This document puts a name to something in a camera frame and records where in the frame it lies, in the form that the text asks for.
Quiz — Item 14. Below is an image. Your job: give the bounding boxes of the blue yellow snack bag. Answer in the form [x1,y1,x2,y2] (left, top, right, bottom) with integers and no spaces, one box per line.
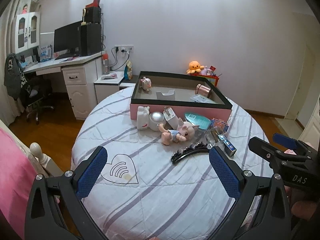
[124,60,133,80]

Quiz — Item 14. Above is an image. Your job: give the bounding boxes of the small pink block figure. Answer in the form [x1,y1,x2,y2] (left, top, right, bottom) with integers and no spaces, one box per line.
[139,77,152,92]

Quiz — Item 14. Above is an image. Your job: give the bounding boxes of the rose gold metal can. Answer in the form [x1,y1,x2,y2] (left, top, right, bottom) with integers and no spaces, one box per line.
[195,83,212,98]

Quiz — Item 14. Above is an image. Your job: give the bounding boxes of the white desk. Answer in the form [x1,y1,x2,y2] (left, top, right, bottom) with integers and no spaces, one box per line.
[24,52,102,120]

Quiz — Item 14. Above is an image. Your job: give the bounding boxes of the black computer monitor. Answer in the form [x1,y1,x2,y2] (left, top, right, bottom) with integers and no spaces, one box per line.
[54,21,81,59]

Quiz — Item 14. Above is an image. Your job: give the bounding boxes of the orange octopus plush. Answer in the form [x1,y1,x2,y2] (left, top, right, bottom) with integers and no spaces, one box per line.
[187,61,204,74]

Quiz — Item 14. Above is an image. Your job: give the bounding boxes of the white plastic jug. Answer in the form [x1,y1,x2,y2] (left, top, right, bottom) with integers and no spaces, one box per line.
[136,106,150,131]

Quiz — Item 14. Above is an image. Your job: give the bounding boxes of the beige curtain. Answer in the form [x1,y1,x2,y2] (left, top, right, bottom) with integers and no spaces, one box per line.
[1,0,22,125]

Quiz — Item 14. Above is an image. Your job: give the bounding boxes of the blue small box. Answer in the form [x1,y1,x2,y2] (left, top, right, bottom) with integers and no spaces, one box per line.
[218,134,236,157]

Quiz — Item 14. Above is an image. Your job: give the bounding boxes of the teal plastic packet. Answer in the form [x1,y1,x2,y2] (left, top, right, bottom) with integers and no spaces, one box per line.
[190,94,215,103]

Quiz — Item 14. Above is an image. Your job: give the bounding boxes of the black computer tower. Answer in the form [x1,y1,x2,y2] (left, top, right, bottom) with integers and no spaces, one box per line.
[79,23,102,56]

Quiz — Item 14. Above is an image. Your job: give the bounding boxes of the person's right hand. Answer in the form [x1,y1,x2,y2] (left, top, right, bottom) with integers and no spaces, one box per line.
[285,186,319,223]

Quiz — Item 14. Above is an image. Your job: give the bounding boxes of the pink blanket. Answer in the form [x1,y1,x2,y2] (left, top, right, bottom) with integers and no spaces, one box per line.
[1,129,36,239]

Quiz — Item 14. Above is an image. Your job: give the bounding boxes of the white glass door cabinet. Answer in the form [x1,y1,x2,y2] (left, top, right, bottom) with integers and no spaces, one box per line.
[12,12,41,54]

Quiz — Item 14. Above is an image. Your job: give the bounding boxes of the wall power outlet strip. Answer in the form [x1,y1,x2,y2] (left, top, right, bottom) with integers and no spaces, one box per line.
[114,45,134,53]

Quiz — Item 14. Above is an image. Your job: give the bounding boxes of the pink doll on cabinet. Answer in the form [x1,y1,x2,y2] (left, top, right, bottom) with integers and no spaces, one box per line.
[22,4,28,14]

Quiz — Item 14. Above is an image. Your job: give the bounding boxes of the white charger plug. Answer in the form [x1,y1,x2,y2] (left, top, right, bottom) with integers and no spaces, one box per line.
[163,107,178,130]

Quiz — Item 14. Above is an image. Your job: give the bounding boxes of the silver white round device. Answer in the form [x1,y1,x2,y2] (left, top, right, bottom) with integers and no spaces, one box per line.
[149,112,166,132]

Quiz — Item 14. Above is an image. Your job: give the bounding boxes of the pink black storage box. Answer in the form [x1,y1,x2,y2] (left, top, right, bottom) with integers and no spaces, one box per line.
[130,71,232,122]

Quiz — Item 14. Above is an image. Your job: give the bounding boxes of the pink hair doll figure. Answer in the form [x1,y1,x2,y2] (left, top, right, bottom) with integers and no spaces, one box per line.
[158,118,199,146]

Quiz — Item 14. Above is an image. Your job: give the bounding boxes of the black office chair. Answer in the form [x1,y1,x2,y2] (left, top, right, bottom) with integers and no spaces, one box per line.
[20,76,54,125]

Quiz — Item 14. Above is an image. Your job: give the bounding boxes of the black hair clip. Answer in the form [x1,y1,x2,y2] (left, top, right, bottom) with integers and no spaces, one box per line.
[170,142,212,164]

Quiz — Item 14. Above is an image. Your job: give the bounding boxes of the dark jacket on chair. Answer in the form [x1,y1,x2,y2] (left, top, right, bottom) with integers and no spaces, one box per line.
[4,53,31,100]

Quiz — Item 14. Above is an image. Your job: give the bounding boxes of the orange cap bottle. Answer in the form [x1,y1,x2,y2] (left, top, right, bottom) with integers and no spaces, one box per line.
[101,51,110,75]

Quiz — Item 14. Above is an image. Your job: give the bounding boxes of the white bedpost knob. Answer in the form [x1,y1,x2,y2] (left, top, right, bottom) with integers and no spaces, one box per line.
[29,142,63,177]

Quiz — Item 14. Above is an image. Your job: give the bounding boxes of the red paper bag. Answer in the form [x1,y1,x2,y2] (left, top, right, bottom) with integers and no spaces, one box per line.
[85,0,100,8]

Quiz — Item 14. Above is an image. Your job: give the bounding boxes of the teal oval case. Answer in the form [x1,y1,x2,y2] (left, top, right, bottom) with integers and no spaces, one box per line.
[184,112,211,130]

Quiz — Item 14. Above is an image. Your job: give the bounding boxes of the pink building block model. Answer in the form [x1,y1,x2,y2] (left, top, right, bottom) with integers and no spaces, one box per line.
[210,118,229,133]

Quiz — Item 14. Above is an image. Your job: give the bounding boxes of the black speaker box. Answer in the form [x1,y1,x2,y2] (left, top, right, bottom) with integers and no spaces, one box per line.
[82,7,101,24]

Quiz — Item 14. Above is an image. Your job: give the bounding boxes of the red toy box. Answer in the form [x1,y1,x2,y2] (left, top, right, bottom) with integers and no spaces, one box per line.
[192,73,219,87]

